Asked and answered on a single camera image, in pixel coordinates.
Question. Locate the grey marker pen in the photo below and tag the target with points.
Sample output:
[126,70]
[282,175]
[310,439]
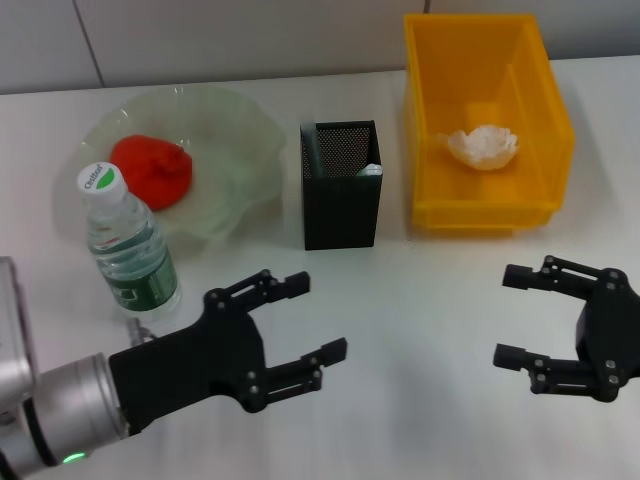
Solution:
[314,150]

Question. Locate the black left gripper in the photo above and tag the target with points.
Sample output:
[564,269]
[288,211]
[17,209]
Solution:
[185,355]

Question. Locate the yellow plastic bin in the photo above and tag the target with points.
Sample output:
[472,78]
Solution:
[450,75]

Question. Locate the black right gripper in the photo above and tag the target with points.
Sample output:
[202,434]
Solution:
[610,335]

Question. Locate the clear green-label water bottle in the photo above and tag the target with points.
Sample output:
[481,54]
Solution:
[130,260]

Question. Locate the mint green pen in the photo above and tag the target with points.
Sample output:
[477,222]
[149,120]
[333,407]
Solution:
[371,171]

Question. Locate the translucent green wavy fruit plate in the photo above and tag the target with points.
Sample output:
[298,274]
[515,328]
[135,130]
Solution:
[230,150]

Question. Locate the black mesh pen holder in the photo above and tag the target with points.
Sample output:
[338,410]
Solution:
[340,215]

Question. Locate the white paper ball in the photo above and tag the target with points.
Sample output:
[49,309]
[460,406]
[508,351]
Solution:
[480,145]

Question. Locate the red-orange toy orange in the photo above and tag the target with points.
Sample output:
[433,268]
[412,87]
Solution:
[155,170]

